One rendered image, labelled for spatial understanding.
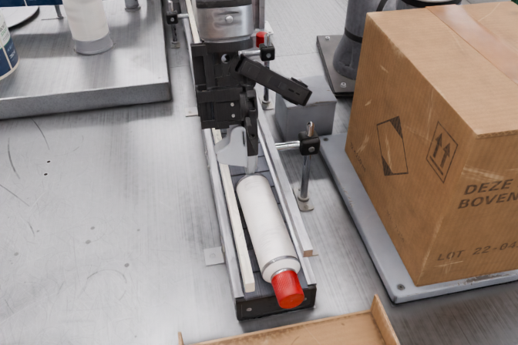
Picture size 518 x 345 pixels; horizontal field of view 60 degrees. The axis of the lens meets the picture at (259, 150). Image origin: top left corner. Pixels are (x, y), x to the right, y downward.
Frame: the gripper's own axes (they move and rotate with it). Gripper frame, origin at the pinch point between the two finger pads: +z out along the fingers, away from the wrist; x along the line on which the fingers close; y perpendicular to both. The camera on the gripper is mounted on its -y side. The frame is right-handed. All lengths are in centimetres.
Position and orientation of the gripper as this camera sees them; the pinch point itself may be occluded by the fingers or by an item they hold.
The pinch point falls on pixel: (253, 170)
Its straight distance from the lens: 69.2
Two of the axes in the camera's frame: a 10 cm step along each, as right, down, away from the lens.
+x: 1.9, 3.3, -9.2
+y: -9.8, 1.3, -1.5
